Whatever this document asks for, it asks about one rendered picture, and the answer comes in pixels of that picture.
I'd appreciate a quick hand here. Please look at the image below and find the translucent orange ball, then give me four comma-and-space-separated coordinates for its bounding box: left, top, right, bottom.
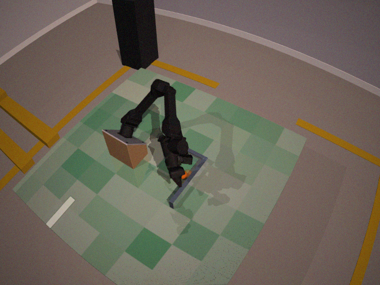
185, 169, 192, 178

